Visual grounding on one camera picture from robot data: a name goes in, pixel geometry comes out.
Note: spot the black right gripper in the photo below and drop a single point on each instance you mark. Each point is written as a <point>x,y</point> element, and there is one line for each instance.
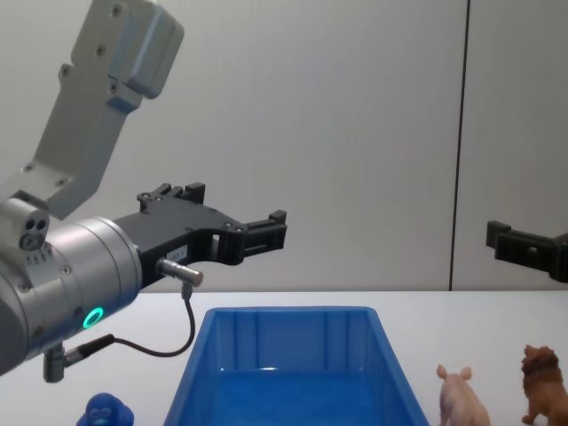
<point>562,257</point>

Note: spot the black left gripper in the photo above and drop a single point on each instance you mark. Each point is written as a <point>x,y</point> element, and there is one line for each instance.
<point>177,231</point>

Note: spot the brown toy lion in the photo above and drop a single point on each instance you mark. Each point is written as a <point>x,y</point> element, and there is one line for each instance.
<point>543,386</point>

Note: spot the pink toy pig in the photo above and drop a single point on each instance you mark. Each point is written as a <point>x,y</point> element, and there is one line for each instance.
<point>461,399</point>

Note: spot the blue plastic bin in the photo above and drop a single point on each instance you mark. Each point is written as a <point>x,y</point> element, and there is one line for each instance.
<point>293,381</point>

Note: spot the blue toy gorilla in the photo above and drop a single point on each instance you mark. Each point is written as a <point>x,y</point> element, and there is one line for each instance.
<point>104,412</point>

